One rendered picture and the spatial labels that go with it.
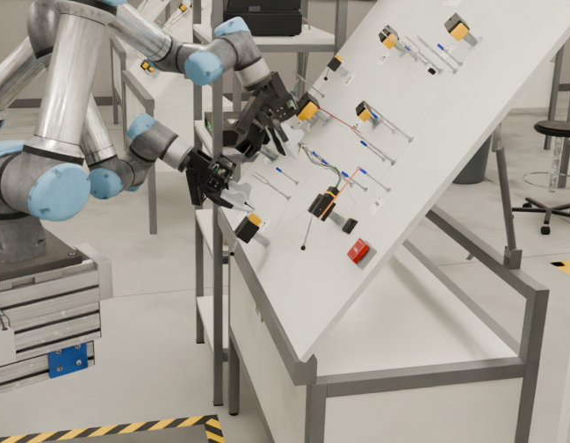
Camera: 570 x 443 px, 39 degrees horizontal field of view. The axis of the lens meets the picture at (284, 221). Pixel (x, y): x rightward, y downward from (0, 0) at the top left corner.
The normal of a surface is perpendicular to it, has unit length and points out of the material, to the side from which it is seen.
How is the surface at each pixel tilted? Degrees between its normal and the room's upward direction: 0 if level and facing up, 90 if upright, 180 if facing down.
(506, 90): 52
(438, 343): 0
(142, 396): 0
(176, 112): 90
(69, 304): 90
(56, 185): 97
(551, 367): 0
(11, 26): 90
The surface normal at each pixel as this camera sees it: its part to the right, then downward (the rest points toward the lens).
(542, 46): -0.76, -0.54
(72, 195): 0.76, 0.34
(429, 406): 0.23, 0.32
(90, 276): 0.60, 0.27
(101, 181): -0.29, 0.31
